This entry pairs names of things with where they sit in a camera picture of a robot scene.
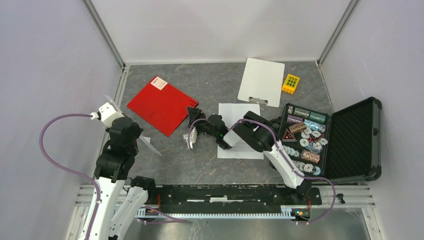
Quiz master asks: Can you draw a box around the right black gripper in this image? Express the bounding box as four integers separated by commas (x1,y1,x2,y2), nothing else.
186,106,219,139

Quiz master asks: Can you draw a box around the red folder black inside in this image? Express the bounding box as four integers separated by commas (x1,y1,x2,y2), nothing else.
127,76,199,137

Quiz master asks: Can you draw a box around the printed paper sheet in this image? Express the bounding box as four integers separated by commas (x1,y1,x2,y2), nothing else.
104,95,163,156
217,103,264,160

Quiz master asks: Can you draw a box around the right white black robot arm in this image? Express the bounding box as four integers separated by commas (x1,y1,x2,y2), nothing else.
186,107,312,204

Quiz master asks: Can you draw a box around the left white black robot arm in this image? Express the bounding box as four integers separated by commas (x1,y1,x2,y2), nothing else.
78,116,157,240

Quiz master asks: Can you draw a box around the white clipboard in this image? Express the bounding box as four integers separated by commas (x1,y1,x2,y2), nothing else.
237,57,285,108

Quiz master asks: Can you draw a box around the red triangle dealer button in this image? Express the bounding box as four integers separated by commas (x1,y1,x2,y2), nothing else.
281,128,297,143

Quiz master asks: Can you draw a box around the yellow toy brick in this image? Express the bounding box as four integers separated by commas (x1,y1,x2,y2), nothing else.
281,74,300,95

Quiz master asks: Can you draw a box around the black poker chip case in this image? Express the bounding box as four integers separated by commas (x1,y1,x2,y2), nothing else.
278,97,382,183

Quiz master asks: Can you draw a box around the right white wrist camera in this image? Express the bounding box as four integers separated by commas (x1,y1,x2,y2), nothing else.
183,127,198,150

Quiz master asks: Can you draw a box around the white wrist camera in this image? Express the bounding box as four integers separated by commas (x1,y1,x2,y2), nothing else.
183,127,198,150
98,102,125,128

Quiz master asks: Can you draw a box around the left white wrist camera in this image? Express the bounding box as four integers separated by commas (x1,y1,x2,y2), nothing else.
98,102,125,128

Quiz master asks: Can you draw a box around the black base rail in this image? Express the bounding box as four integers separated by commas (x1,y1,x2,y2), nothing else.
146,184,322,215

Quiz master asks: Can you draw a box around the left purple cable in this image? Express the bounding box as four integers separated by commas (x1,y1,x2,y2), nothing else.
39,113,102,240

